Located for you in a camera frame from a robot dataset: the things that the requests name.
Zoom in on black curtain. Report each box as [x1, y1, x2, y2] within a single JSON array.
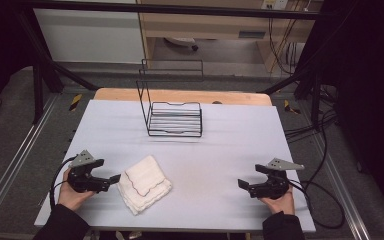
[[0, 0, 36, 124], [308, 0, 384, 228]]

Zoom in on wooden table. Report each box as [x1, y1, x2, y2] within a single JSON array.
[[93, 87, 274, 107]]

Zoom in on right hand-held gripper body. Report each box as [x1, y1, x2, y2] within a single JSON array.
[[249, 157, 305, 201]]

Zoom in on bundle of black floor cables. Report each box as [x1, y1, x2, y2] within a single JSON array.
[[284, 84, 339, 143]]

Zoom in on right hand-held gripper black cable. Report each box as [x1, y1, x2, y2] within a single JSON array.
[[288, 133, 346, 231]]

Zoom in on person's right hand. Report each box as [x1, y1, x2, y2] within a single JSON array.
[[259, 185, 296, 216]]

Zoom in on black wire rack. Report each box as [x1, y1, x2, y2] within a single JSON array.
[[136, 58, 205, 138]]

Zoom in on aluminium floor rail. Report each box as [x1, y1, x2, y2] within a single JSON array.
[[0, 94, 60, 229], [312, 132, 372, 240]]

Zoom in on white wall socket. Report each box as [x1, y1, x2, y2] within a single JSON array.
[[260, 0, 290, 11]]

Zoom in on light wooden desk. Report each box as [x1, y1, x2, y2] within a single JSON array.
[[136, 0, 325, 73]]

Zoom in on black metal frame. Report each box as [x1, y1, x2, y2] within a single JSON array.
[[11, 0, 329, 129]]

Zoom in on hand-held gripper black cable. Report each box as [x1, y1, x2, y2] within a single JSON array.
[[48, 155, 78, 210], [288, 133, 346, 231]]

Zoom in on person's left hand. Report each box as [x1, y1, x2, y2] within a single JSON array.
[[57, 168, 96, 212]]

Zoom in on office chair base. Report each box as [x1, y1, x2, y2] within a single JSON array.
[[163, 36, 200, 52]]

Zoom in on white towel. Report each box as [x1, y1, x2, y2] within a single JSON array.
[[117, 154, 174, 216]]

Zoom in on left hand-held gripper black cable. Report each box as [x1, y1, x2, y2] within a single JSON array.
[[48, 155, 78, 210]]

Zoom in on white cabinet panel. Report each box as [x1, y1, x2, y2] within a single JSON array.
[[33, 0, 146, 65]]

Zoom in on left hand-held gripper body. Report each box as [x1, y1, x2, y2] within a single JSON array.
[[67, 149, 110, 194]]

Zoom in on pale lavender table cover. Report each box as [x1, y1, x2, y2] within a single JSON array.
[[34, 99, 317, 234]]

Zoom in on hanging cables under desk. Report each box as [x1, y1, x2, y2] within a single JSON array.
[[267, 9, 306, 76]]

